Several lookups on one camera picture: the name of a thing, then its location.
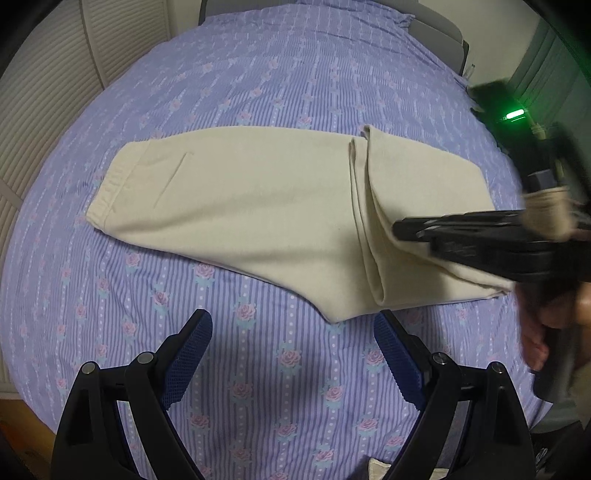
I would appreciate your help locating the white louvered wardrobe door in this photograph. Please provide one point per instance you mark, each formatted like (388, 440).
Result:
(7, 286)
(134, 32)
(41, 92)

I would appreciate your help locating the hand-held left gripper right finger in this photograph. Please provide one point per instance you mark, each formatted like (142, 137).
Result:
(397, 360)

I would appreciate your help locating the cream pants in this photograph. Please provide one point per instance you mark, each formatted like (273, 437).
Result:
(254, 212)

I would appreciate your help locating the person's right hand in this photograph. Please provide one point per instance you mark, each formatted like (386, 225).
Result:
(535, 346)

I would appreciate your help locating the grey upholstered headboard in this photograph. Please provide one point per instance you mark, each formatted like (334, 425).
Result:
(438, 27)

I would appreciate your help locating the clear plastic bottle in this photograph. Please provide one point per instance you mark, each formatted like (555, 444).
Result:
(472, 71)

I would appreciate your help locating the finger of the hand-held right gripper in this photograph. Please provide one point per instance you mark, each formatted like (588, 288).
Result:
(489, 254)
(461, 225)

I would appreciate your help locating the blue floral duvet cover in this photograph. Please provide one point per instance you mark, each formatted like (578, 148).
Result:
(286, 369)

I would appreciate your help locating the cream cloth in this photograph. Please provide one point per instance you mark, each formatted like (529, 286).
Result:
(378, 470)

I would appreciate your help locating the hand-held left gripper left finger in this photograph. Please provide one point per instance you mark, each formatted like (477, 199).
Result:
(187, 364)

